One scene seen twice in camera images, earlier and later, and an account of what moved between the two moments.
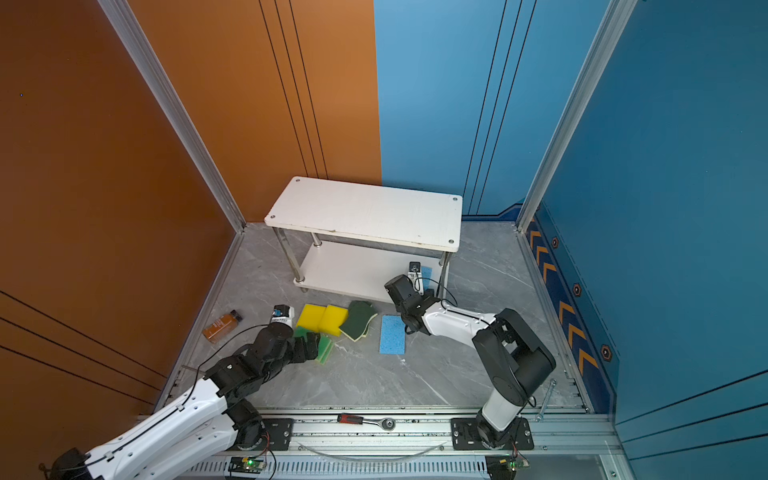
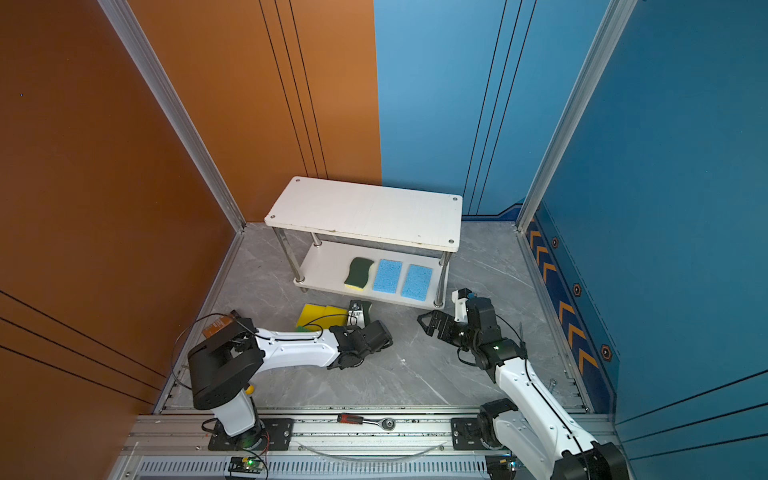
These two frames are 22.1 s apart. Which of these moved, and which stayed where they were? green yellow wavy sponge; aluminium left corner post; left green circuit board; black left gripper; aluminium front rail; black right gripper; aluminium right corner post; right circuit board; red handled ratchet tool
Moved: black left gripper; black right gripper; green yellow wavy sponge
Stayed: red handled ratchet tool; right circuit board; aluminium right corner post; aluminium left corner post; left green circuit board; aluminium front rail
